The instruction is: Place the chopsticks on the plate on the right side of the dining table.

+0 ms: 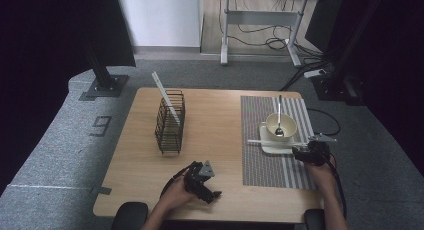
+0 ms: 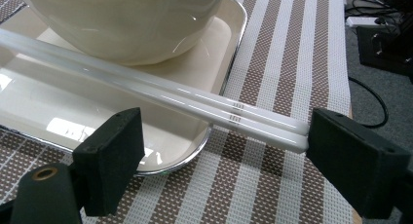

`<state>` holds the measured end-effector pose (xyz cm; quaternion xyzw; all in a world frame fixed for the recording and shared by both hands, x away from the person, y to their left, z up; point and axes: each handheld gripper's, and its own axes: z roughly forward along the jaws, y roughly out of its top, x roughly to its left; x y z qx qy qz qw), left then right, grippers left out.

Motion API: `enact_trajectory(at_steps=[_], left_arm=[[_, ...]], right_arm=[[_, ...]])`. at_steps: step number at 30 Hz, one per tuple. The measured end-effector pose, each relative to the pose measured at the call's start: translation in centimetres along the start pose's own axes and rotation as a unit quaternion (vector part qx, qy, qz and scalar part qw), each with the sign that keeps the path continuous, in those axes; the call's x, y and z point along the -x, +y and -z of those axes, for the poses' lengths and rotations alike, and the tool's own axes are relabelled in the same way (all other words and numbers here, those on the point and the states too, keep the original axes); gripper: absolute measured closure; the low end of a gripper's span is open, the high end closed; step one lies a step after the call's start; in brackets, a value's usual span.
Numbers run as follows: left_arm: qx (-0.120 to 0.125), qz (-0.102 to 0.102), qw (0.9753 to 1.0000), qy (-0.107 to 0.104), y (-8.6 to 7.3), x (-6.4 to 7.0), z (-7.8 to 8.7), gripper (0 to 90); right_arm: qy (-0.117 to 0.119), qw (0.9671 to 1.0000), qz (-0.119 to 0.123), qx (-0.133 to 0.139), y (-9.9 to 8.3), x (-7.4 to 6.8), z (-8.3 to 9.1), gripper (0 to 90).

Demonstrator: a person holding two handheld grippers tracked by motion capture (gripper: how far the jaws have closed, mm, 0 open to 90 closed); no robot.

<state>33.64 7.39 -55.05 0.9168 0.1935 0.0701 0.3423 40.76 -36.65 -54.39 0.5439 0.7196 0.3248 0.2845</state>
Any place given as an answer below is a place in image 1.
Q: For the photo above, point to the black stand with block base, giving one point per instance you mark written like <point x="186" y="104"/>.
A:
<point x="333" y="88"/>

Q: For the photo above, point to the cream bowl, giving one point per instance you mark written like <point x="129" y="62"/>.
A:
<point x="288" y="125"/>

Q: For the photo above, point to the grey striped placemat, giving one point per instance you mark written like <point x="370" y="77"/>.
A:
<point x="253" y="170"/>

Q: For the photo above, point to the metal spoon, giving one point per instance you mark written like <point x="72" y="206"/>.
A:
<point x="279" y="131"/>

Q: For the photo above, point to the black curtain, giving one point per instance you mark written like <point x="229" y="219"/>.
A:
<point x="400" y="73"/>
<point x="40" y="56"/>

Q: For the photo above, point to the person's right hand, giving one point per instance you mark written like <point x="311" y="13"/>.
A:
<point x="320" y="176"/>

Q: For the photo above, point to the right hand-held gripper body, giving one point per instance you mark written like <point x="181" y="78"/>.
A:
<point x="318" y="153"/>

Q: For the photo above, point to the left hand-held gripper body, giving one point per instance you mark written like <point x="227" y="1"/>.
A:
<point x="196" y="181"/>

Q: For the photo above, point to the white chopstick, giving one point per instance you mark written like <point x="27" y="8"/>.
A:
<point x="266" y="141"/>
<point x="286" y="144"/>

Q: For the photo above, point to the white power strip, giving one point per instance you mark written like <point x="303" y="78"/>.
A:
<point x="314" y="73"/>

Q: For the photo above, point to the white panel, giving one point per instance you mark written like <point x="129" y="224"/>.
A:
<point x="160" y="16"/>

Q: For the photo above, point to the black stand with base plate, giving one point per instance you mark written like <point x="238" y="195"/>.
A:
<point x="106" y="85"/>

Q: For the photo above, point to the grey tape piece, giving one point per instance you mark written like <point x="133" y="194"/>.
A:
<point x="102" y="190"/>

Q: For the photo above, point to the person's left hand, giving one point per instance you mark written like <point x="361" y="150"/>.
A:
<point x="176" y="195"/>

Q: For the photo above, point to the white frame standing desk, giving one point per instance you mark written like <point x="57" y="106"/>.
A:
<point x="263" y="18"/>

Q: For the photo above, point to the white square plate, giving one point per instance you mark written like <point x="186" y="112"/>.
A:
<point x="278" y="149"/>

